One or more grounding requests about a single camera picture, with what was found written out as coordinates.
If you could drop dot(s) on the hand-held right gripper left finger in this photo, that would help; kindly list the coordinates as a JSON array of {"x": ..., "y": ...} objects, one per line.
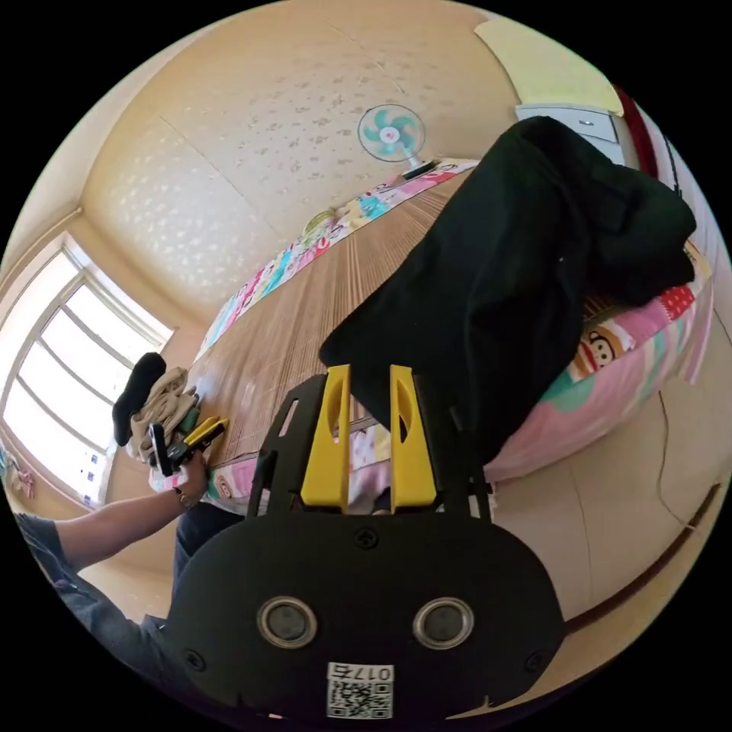
[{"x": 327, "y": 452}]

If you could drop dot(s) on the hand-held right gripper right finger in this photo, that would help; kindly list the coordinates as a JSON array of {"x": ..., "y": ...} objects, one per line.
[{"x": 410, "y": 463}]

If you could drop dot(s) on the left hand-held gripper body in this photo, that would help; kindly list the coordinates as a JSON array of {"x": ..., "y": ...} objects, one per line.
[{"x": 180, "y": 452}]

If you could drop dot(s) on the black pants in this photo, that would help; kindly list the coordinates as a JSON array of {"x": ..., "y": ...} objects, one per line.
[{"x": 514, "y": 257}]

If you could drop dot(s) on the person's left forearm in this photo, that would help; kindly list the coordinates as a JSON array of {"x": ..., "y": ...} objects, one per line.
[{"x": 120, "y": 523}]

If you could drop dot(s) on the person's left hand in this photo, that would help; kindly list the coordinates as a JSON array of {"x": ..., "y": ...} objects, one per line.
[{"x": 194, "y": 477}]

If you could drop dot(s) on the pile of clothes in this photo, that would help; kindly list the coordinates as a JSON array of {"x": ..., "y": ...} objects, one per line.
[{"x": 163, "y": 400}]

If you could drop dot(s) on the window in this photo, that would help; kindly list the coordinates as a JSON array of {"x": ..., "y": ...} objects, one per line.
[{"x": 68, "y": 354}]

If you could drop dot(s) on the bed with woven mat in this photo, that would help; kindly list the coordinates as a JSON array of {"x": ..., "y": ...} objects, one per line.
[{"x": 320, "y": 286}]

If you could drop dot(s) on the person's body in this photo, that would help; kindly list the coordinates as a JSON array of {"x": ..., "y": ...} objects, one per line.
[{"x": 86, "y": 606}]

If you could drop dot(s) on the teal table fan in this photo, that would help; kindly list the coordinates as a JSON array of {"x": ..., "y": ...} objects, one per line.
[{"x": 392, "y": 134}]

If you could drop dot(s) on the white cupboard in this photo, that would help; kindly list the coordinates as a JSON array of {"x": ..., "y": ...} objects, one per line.
[{"x": 595, "y": 124}]

